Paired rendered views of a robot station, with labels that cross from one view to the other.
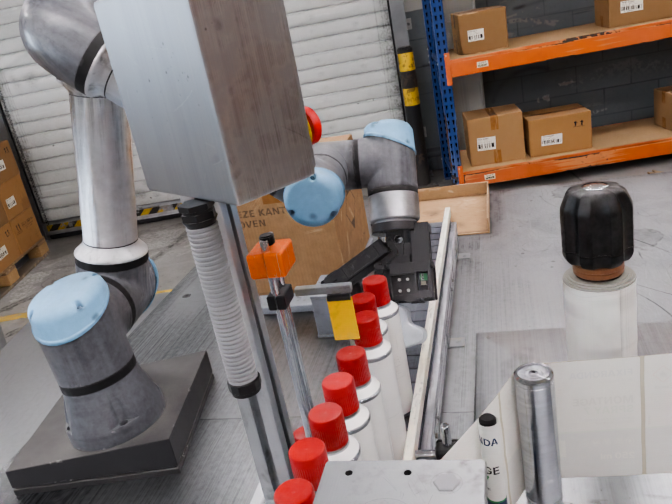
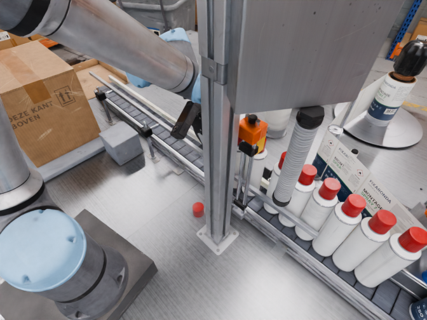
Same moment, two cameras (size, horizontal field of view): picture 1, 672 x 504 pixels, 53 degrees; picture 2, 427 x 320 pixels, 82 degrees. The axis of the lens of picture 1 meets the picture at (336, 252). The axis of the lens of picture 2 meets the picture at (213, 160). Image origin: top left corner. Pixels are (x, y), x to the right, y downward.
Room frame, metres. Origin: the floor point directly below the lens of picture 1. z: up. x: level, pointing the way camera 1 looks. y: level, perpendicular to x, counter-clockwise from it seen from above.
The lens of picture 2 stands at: (0.59, 0.42, 1.47)
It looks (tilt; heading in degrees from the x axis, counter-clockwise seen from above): 47 degrees down; 299
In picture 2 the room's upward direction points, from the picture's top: straight up
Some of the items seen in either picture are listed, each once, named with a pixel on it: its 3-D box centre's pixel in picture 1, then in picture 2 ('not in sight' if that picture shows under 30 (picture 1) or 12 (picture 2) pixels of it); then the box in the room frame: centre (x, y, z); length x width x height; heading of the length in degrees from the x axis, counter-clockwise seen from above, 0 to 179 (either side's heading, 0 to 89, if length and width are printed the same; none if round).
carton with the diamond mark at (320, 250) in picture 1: (300, 212); (37, 102); (1.49, 0.06, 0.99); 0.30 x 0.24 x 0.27; 164
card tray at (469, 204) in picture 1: (439, 210); (89, 78); (1.70, -0.29, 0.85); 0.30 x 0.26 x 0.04; 164
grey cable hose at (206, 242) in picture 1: (222, 302); (293, 163); (0.61, 0.12, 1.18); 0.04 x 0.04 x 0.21
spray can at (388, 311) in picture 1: (386, 346); not in sight; (0.81, -0.04, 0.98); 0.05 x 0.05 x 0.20
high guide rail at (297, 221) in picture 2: not in sight; (168, 128); (1.03, -0.06, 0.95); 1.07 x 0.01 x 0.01; 164
